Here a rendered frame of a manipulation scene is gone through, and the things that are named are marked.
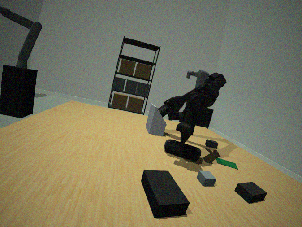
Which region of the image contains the flat green board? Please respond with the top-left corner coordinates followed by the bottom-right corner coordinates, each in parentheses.
top-left (216, 157), bottom-right (238, 169)

